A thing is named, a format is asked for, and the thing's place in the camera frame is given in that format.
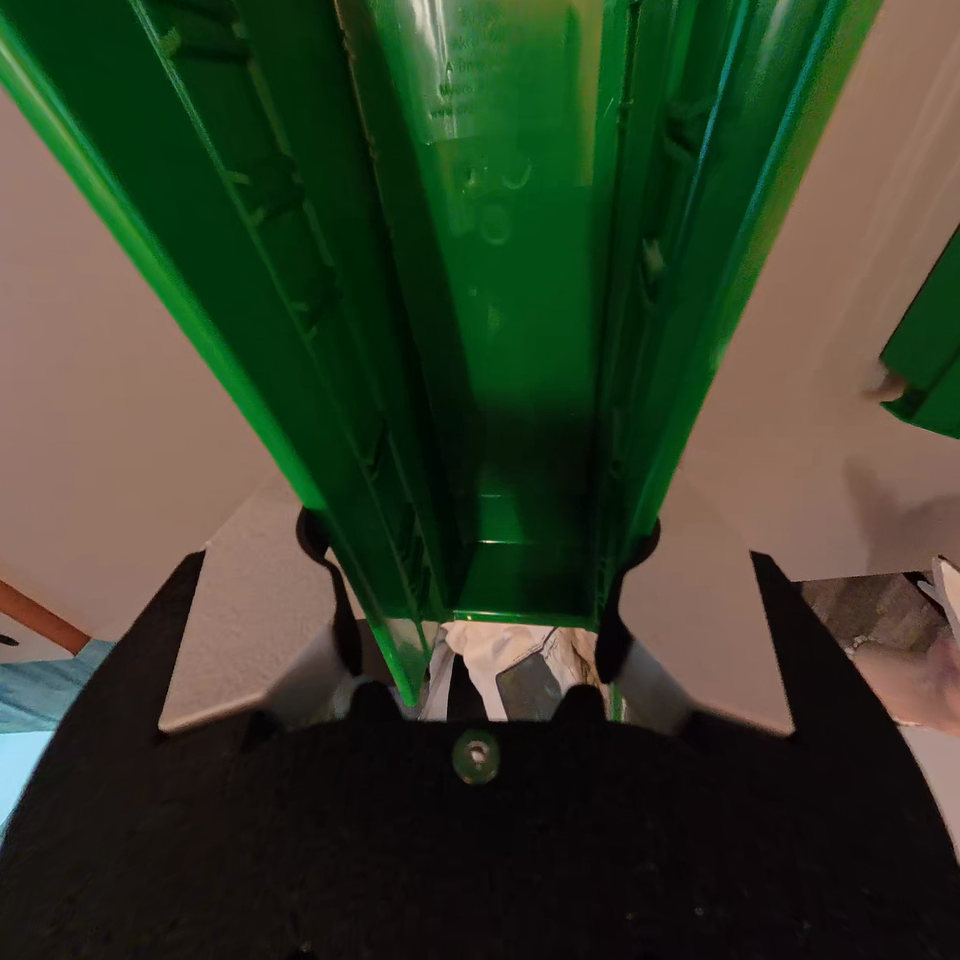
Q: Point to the person's blue jeans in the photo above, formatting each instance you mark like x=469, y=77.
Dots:
x=45, y=690

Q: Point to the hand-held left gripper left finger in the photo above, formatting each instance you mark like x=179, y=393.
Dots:
x=240, y=622

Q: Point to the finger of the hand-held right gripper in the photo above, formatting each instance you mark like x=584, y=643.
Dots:
x=946, y=600

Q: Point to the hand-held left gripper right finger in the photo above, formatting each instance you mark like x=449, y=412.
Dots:
x=712, y=622

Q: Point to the green plastic bin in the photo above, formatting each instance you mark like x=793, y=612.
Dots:
x=930, y=360
x=525, y=300

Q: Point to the person's right hand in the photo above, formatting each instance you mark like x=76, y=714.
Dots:
x=915, y=690

